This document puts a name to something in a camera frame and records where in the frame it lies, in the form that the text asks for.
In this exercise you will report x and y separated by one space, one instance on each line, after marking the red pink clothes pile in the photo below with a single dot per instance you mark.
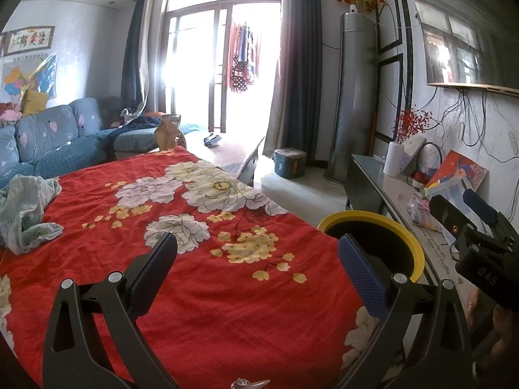
9 111

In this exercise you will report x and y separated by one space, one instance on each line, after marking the glass balcony door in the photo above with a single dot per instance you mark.
190 48

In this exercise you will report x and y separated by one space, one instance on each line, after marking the white leaning board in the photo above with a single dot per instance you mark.
414 152

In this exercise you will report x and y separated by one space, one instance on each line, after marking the red floral blanket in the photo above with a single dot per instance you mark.
243 312

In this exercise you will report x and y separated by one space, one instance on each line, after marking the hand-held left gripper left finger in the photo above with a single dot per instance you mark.
150 275

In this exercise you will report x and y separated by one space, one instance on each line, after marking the silver tower air conditioner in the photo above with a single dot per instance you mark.
352 101

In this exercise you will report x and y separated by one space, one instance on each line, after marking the colourful country map poster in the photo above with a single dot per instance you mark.
28 75

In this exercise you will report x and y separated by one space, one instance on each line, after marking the blue storage bucket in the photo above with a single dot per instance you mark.
290 164

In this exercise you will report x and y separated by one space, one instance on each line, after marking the red book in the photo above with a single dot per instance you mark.
462 168

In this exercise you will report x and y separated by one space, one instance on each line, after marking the small dark blue object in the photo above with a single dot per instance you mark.
212 140

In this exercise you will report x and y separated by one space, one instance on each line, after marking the blue heart-print sofa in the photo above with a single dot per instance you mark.
48 129

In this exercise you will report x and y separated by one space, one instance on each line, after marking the yellow-rimmed black bin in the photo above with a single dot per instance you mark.
415 251

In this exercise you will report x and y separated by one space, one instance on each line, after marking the colourful bead box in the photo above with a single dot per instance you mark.
421 212

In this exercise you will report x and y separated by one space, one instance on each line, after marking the red berry branch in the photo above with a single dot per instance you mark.
411 123

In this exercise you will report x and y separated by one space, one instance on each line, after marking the glass-top television cabinet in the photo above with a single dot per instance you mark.
365 178

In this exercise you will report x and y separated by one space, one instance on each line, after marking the yellow cushion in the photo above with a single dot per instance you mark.
34 102

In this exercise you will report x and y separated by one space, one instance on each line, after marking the dark grey curtain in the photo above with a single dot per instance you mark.
294 69

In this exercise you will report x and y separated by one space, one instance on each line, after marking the pale green crumpled cloth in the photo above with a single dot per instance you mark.
24 202

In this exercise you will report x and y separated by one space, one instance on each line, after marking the framed calligraphy picture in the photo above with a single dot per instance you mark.
1 44
30 40

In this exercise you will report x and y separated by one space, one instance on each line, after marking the person's right hand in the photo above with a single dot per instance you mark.
500 332

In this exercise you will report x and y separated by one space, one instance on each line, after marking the white paper stack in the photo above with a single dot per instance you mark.
446 192

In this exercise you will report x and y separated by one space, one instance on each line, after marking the dark coffee table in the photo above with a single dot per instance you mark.
231 158

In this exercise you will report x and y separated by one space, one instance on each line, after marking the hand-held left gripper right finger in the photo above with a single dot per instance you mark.
361 277

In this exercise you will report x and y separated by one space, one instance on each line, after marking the small white camera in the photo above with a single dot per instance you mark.
354 8

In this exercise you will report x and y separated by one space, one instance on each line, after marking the dark blue clothes pile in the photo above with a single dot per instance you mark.
138 122

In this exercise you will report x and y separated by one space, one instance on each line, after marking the wall television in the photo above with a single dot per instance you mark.
466 48

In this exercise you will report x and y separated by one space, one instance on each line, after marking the hanging laundry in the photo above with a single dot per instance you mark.
243 60

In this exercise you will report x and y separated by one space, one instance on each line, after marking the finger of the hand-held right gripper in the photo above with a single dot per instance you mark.
478 204
450 216

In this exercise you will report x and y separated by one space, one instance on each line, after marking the dark blue curtain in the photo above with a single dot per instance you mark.
136 56

